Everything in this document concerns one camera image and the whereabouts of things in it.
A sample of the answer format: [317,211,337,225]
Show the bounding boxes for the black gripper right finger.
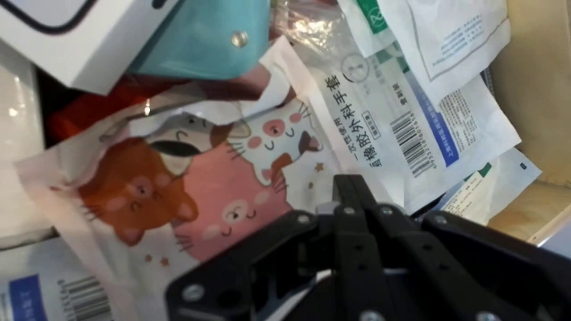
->
[355,174,571,321]

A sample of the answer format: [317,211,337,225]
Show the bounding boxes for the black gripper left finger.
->
[164,174,383,321]

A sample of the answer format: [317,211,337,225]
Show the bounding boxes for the white wooden drawer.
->
[485,0,571,250]

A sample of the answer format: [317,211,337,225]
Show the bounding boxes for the white medical mask package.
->
[0,236,121,321]
[337,0,514,104]
[294,40,522,218]
[437,147,544,229]

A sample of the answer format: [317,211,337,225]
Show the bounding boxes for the teal fabric pouch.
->
[126,0,273,83]

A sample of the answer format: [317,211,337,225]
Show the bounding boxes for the white phone box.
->
[0,0,182,99]

